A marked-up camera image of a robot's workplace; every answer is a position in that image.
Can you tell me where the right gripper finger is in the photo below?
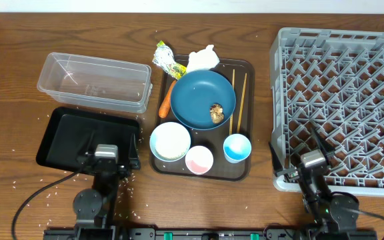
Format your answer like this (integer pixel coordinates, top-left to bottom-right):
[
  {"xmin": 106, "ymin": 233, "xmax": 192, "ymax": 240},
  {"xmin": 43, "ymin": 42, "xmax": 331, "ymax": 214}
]
[
  {"xmin": 311, "ymin": 128, "xmax": 335, "ymax": 159},
  {"xmin": 268, "ymin": 142, "xmax": 284, "ymax": 173}
]

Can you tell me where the dark brown serving tray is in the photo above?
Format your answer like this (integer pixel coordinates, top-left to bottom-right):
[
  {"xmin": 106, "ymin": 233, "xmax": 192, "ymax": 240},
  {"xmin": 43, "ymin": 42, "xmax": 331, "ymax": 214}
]
[{"xmin": 149, "ymin": 59, "xmax": 254, "ymax": 181}]

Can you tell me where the orange carrot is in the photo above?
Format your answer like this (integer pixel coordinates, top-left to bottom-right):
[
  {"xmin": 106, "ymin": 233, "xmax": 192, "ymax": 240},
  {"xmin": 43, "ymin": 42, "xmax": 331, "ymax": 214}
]
[{"xmin": 159, "ymin": 80, "xmax": 177, "ymax": 119}]

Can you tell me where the blue white cup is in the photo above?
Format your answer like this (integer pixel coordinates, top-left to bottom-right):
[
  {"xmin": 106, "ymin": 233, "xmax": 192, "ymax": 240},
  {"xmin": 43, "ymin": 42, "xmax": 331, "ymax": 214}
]
[{"xmin": 223, "ymin": 133, "xmax": 252, "ymax": 163}]

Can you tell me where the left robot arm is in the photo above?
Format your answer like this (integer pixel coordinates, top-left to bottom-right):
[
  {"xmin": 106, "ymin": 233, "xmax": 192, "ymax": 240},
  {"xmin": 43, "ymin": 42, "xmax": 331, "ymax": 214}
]
[{"xmin": 73, "ymin": 133, "xmax": 141, "ymax": 240}]

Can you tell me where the crumpled white napkin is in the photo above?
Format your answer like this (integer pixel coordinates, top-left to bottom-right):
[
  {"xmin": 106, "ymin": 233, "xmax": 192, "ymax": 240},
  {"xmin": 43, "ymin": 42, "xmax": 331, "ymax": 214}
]
[{"xmin": 186, "ymin": 45, "xmax": 219, "ymax": 73}]

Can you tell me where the yellow silver snack wrapper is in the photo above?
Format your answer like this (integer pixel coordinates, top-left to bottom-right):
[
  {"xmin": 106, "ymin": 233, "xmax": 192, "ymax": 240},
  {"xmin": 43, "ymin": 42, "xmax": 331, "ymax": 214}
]
[{"xmin": 153, "ymin": 41, "xmax": 186, "ymax": 80}]

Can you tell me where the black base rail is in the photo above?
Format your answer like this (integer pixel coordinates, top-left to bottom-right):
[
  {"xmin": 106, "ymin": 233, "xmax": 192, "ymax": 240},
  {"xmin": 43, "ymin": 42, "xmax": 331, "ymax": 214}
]
[{"xmin": 42, "ymin": 226, "xmax": 379, "ymax": 240}]

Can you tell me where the light blue rice bowl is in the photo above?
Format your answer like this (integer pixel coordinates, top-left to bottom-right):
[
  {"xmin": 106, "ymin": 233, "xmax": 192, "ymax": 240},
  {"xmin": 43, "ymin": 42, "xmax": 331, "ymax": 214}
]
[{"xmin": 149, "ymin": 122, "xmax": 191, "ymax": 162}]

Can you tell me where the brown food scrap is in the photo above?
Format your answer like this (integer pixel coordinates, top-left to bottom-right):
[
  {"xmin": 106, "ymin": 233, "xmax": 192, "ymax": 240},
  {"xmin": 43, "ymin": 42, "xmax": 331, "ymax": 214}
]
[{"xmin": 210, "ymin": 103, "xmax": 225, "ymax": 124}]

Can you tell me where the wooden chopstick right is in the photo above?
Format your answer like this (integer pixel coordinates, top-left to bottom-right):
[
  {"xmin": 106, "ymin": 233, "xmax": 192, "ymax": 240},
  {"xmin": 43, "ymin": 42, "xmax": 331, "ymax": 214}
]
[{"xmin": 237, "ymin": 73, "xmax": 247, "ymax": 133}]

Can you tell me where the clear plastic container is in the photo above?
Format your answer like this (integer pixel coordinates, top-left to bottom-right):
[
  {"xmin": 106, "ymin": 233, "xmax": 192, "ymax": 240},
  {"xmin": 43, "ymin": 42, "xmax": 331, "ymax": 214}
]
[{"xmin": 37, "ymin": 52, "xmax": 153, "ymax": 113}]

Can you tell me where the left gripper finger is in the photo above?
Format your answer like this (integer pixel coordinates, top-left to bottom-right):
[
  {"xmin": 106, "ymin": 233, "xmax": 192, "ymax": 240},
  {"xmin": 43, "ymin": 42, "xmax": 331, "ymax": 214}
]
[
  {"xmin": 128, "ymin": 133, "xmax": 139, "ymax": 163},
  {"xmin": 77, "ymin": 131, "xmax": 95, "ymax": 159}
]

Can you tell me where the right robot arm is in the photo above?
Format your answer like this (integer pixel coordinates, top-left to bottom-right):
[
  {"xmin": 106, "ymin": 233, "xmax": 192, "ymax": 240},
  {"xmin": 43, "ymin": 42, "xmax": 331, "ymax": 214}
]
[{"xmin": 269, "ymin": 129, "xmax": 365, "ymax": 240}]

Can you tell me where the black rectangular tray bin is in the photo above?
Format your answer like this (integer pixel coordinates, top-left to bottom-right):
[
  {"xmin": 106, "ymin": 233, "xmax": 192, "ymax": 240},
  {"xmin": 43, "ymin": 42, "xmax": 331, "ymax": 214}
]
[{"xmin": 36, "ymin": 107, "xmax": 139, "ymax": 172}]

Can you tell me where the grey dishwasher rack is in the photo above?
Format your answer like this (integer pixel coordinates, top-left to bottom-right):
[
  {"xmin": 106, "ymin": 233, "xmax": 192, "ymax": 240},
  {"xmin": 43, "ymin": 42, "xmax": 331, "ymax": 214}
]
[{"xmin": 270, "ymin": 27, "xmax": 384, "ymax": 197}]

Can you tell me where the pink white cup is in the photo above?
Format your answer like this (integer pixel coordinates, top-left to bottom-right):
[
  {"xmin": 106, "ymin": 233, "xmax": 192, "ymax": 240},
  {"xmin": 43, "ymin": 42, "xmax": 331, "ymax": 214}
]
[{"xmin": 185, "ymin": 145, "xmax": 214, "ymax": 175}]

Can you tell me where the blue plate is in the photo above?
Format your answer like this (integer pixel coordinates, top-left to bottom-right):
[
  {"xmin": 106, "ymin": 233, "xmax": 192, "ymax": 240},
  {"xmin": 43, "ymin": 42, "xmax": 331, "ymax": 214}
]
[{"xmin": 171, "ymin": 70, "xmax": 236, "ymax": 130}]

